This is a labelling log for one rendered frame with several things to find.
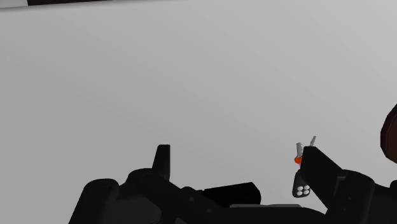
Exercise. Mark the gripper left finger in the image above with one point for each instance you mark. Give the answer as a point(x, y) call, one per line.
point(145, 195)

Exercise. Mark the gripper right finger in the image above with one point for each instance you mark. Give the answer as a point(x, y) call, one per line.
point(347, 192)

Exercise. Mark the dark brown round object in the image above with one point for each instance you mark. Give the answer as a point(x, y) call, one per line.
point(390, 136)

